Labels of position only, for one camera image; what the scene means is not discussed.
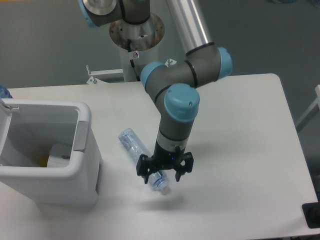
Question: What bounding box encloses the yellow trash in can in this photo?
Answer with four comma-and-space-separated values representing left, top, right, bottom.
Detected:
36, 155, 49, 168

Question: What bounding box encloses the white plastic trash can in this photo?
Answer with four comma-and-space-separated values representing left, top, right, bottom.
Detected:
0, 98, 102, 205

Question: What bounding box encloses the white pedestal base frame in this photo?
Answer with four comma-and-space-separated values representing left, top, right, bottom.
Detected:
86, 58, 177, 85

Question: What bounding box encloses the crushed clear plastic bottle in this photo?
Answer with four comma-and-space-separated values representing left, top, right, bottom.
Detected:
118, 128, 171, 195

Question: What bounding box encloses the white frame at right edge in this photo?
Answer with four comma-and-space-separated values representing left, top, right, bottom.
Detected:
295, 84, 320, 133

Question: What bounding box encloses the black cable on pedestal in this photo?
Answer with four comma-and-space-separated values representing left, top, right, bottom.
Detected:
126, 38, 141, 82

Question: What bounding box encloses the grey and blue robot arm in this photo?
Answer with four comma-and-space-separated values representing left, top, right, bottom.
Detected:
78, 0, 233, 181

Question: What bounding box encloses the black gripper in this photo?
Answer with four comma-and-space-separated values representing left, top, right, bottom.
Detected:
136, 142, 194, 184

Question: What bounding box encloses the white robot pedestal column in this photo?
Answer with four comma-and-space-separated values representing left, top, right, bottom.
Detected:
109, 13, 165, 82

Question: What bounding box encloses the blue patterned object left edge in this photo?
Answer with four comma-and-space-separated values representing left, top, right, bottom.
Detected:
0, 85, 13, 99

